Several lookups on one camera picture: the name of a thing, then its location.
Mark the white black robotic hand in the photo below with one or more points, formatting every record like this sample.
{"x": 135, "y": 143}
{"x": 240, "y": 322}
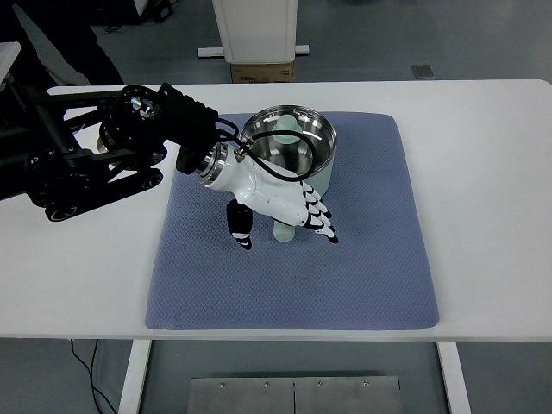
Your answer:
{"x": 289, "y": 201}

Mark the green pot with handle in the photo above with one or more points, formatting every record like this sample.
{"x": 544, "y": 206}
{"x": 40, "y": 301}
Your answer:
{"x": 283, "y": 232}

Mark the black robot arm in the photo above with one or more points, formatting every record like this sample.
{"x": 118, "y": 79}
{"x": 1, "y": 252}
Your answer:
{"x": 74, "y": 153}

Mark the glass pot lid green knob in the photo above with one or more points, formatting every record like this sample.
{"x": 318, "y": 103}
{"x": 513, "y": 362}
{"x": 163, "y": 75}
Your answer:
{"x": 292, "y": 137}

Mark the cardboard box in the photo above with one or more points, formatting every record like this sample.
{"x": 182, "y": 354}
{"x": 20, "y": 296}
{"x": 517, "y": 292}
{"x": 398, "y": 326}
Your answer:
{"x": 262, "y": 73}

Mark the blue textured mat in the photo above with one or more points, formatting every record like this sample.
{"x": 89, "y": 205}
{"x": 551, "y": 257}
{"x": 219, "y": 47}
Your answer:
{"x": 377, "y": 277}

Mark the person in dark trousers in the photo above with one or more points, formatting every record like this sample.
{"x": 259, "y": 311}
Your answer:
{"x": 65, "y": 24}

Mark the grey floor socket plate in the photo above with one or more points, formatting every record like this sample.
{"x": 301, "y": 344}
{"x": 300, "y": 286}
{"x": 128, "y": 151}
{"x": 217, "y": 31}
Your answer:
{"x": 423, "y": 72}

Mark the left white table leg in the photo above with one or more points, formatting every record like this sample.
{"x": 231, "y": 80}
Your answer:
{"x": 135, "y": 376}

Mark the white table leg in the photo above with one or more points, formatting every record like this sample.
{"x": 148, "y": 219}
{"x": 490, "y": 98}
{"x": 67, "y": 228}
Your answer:
{"x": 135, "y": 376}
{"x": 453, "y": 378}

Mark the metal floor plate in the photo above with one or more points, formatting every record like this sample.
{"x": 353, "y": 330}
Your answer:
{"x": 360, "y": 394}

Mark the right white table leg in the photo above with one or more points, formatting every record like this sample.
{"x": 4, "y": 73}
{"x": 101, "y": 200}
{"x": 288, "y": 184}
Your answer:
{"x": 453, "y": 378}

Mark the white pedestal column base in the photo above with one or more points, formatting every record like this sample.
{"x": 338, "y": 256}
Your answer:
{"x": 256, "y": 32}

